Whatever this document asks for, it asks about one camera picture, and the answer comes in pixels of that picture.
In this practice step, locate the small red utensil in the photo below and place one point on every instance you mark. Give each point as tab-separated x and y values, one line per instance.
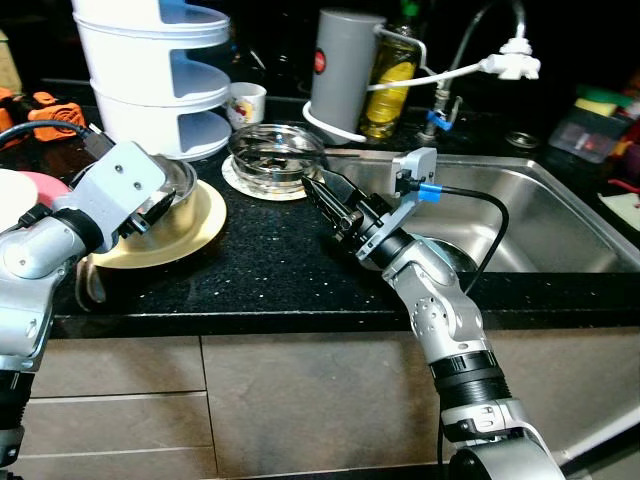
625	185

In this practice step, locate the clear plastic container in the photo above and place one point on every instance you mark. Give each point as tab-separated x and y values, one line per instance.
585	135

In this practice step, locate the white faucet diverter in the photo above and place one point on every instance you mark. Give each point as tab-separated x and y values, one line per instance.
515	62

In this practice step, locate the white ceramic bowl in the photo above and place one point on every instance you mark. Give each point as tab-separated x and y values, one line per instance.
15	195

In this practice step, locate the steel spoon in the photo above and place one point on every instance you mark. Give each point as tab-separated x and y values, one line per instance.
85	288

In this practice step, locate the steel gooseneck faucet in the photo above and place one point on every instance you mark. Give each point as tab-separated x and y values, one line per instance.
441	102

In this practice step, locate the grey cabinet door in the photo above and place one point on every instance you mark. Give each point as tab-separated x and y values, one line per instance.
320	400

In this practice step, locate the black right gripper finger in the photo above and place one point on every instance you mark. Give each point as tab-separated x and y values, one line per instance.
325	212
345	192

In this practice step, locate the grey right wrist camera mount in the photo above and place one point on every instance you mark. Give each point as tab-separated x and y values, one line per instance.
415	165

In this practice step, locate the white printed mug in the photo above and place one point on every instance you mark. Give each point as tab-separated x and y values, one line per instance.
245	105

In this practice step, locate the orange and black tool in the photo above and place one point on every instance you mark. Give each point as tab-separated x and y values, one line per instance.
55	108

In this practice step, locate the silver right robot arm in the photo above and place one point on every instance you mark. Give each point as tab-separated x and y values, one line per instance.
440	300

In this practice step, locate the red plate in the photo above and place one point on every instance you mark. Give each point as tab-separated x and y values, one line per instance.
50	187

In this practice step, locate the round metal counter cap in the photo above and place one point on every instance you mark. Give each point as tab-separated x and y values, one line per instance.
522	140

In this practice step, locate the stainless steel sink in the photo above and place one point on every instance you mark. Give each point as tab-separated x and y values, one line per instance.
540	220

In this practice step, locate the grey cylinder water filter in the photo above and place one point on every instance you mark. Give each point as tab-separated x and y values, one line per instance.
345	80

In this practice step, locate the pale green cloth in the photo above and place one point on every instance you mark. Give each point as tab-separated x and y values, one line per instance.
625	210

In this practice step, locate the grey drawer front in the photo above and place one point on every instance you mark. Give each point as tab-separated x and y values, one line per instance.
120	425
120	365

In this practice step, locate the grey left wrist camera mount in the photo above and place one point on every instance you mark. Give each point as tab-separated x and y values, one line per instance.
115	185

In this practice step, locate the clear glass bowl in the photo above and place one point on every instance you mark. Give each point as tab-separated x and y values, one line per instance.
270	165

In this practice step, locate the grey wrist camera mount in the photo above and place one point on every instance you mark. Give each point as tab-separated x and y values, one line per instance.
415	165
115	185

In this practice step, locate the white patterned saucer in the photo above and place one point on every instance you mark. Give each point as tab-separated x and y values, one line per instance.
245	190

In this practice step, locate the stainless steel bowl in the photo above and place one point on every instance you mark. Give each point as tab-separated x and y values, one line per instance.
182	183

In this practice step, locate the yellow cooking oil bottle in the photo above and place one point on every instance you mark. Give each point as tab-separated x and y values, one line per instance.
395	90

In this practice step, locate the yellow green sponge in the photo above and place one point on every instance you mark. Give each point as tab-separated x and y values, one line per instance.
600	98

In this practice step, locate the white tiered plastic rack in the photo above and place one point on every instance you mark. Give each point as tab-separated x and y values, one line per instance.
130	50

